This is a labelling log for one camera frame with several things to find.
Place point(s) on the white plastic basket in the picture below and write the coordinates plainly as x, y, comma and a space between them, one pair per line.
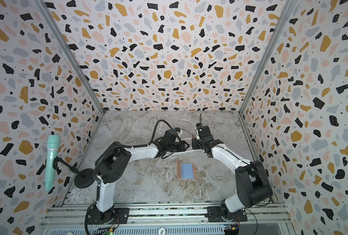
187, 151

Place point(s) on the tan leather card holder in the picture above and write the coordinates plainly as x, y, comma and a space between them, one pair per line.
185, 171

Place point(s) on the aluminium mounting rail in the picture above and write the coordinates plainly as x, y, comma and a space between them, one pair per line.
195, 218

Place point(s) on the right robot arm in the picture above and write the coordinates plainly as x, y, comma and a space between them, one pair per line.
252, 184

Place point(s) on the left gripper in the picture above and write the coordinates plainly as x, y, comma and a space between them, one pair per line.
184, 146

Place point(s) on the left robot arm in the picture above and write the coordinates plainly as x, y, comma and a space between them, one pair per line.
111, 165

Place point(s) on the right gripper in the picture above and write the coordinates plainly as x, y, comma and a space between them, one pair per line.
196, 142

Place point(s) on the mint green microphone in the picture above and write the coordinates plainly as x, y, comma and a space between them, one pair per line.
53, 144

